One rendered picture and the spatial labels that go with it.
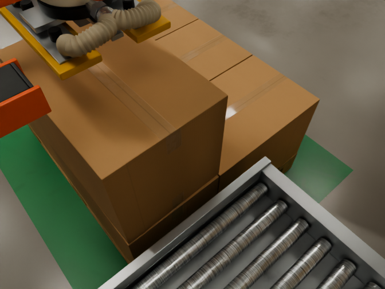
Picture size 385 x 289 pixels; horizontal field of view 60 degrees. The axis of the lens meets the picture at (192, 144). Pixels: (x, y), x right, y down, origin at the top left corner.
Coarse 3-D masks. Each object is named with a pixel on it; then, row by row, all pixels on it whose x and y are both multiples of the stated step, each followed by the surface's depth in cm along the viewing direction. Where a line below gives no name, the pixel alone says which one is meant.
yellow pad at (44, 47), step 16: (32, 0) 82; (16, 16) 78; (32, 32) 75; (48, 32) 71; (64, 32) 75; (32, 48) 74; (48, 48) 71; (48, 64) 70; (64, 64) 69; (80, 64) 69
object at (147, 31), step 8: (120, 0) 83; (128, 0) 78; (136, 0) 83; (112, 8) 81; (120, 8) 81; (128, 8) 79; (152, 24) 78; (160, 24) 78; (168, 24) 79; (128, 32) 77; (136, 32) 76; (144, 32) 76; (152, 32) 77; (160, 32) 79; (136, 40) 76; (144, 40) 77
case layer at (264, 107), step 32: (160, 0) 191; (192, 32) 173; (192, 64) 158; (224, 64) 158; (256, 64) 158; (256, 96) 145; (288, 96) 145; (32, 128) 184; (224, 128) 134; (256, 128) 134; (288, 128) 140; (224, 160) 125; (256, 160) 138; (160, 224) 112; (128, 256) 129
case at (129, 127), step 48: (96, 48) 102; (144, 48) 102; (48, 96) 89; (96, 96) 89; (144, 96) 89; (192, 96) 89; (96, 144) 80; (144, 144) 80; (192, 144) 93; (96, 192) 95; (144, 192) 91; (192, 192) 115
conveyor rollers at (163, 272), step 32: (256, 192) 116; (224, 224) 110; (256, 224) 109; (192, 256) 105; (224, 256) 103; (320, 256) 104; (192, 288) 98; (224, 288) 99; (288, 288) 98; (320, 288) 98
